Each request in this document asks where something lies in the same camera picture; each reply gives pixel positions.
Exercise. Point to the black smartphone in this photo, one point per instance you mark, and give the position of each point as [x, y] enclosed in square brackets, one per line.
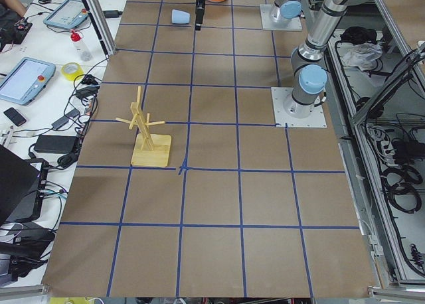
[15, 117]

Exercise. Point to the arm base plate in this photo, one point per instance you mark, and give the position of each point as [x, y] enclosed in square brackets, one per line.
[269, 24]
[289, 113]

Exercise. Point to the yellow tape roll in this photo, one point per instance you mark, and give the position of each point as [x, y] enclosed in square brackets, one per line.
[72, 70]

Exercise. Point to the black laptop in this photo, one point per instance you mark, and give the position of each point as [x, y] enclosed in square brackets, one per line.
[22, 182]

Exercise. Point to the teach pendant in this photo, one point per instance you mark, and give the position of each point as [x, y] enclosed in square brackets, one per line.
[26, 80]
[70, 14]

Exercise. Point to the light blue cup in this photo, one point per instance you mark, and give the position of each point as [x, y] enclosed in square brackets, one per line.
[179, 17]

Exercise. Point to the far teach pendant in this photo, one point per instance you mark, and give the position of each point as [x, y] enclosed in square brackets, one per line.
[70, 14]

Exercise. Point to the red capped squeeze bottle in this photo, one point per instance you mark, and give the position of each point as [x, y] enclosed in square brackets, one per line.
[80, 46]

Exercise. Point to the small black power brick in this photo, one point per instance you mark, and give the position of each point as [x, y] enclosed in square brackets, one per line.
[112, 14]

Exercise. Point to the aluminium frame post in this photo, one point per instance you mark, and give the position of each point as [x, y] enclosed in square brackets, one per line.
[101, 27]

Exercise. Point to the wooden cup rack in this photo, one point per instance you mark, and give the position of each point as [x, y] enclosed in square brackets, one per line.
[150, 150]

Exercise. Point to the black power adapter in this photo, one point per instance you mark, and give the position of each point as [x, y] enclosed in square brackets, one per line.
[57, 144]

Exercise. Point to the crumpled white cloth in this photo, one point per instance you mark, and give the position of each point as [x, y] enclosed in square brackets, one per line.
[363, 56]

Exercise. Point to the near teach pendant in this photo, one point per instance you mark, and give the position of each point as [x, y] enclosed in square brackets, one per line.
[26, 80]

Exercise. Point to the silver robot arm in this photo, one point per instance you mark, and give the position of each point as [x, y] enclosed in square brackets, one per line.
[285, 10]
[309, 78]

